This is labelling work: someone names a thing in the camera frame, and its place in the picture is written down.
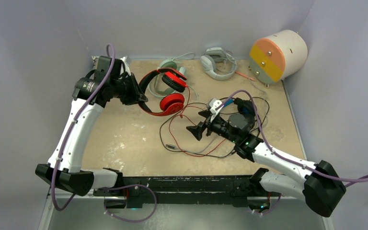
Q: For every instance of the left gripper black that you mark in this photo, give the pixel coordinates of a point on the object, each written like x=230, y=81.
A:
x=136, y=95

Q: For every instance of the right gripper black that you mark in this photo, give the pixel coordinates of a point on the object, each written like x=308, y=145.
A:
x=197, y=131

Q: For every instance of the red headphones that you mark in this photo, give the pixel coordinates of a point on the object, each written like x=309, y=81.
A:
x=173, y=101

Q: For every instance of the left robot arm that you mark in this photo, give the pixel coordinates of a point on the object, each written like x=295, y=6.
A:
x=91, y=93

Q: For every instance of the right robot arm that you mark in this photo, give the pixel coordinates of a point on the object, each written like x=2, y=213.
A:
x=317, y=184

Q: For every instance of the mint green headphones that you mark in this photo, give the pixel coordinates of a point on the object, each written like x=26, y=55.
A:
x=172, y=83

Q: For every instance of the black blue headphones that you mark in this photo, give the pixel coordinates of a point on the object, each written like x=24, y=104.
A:
x=244, y=107

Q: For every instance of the white grey headphones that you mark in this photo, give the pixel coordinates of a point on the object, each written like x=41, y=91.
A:
x=210, y=60

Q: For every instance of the orange pen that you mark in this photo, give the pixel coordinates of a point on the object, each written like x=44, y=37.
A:
x=245, y=76

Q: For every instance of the round pastel drawer cabinet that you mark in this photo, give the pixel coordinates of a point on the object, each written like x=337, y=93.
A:
x=277, y=56

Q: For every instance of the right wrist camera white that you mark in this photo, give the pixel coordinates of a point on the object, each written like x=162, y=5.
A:
x=214, y=107

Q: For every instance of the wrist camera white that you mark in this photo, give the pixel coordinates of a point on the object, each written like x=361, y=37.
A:
x=126, y=64
x=214, y=107

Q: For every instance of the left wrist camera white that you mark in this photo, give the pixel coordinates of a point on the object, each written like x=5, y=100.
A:
x=126, y=64

